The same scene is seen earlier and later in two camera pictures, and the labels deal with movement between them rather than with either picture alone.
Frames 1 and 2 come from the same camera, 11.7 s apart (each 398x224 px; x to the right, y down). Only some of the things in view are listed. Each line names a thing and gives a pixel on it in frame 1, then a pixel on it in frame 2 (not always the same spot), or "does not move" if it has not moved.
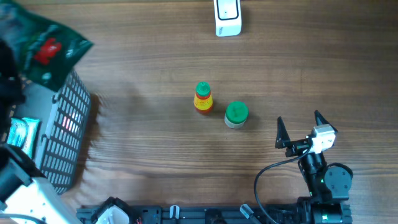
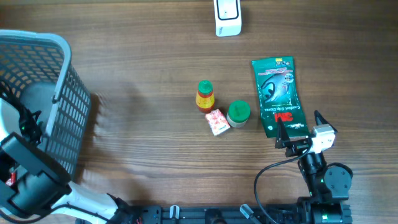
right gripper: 283,141 does not move
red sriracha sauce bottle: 203,99 does not move
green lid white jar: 236,114 does not move
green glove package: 42,51 -> 280,96
